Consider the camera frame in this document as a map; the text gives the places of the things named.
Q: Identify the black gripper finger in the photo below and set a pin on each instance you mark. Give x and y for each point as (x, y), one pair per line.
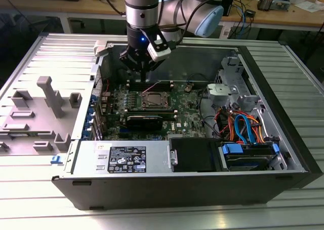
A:
(132, 60)
(150, 65)

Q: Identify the small CPU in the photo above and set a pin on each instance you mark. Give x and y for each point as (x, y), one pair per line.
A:
(155, 99)

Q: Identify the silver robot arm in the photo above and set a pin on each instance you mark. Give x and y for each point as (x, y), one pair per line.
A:
(140, 2)

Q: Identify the black RAM slot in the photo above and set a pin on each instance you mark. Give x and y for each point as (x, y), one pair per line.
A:
(167, 82)
(134, 88)

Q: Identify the beige case latch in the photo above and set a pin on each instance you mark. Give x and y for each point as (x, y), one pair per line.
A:
(100, 48)

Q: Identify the RAM stick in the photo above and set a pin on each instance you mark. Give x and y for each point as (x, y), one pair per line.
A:
(152, 111)

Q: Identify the black graphics card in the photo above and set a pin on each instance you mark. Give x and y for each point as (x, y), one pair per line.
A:
(144, 123)

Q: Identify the green motherboard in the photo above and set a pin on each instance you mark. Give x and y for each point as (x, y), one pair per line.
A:
(187, 113)

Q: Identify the wooden desk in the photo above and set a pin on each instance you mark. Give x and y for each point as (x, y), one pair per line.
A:
(76, 6)

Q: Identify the silver drive cage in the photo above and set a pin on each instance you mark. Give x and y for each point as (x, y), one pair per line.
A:
(215, 90)

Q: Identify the silver power supply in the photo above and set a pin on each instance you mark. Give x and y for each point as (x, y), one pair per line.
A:
(157, 156)

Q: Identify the black box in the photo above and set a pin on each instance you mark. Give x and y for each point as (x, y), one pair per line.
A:
(231, 2)

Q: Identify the blue disk carrier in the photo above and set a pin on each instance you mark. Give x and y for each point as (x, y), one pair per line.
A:
(233, 149)

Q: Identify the small blue clip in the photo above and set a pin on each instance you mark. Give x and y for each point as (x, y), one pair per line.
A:
(56, 159)

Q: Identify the grey parts rack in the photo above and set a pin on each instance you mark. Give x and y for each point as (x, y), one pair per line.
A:
(30, 138)

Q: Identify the black PC case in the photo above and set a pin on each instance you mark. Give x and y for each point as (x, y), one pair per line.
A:
(177, 192)

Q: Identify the small metal heatsink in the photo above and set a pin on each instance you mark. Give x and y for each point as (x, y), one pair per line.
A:
(264, 3)

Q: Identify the grey electronics box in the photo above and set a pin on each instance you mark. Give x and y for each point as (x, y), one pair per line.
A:
(281, 3)

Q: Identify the white paper sheet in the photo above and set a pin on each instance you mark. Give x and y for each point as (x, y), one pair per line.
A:
(308, 6)

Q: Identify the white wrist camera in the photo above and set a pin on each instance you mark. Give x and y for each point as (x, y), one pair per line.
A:
(158, 54)

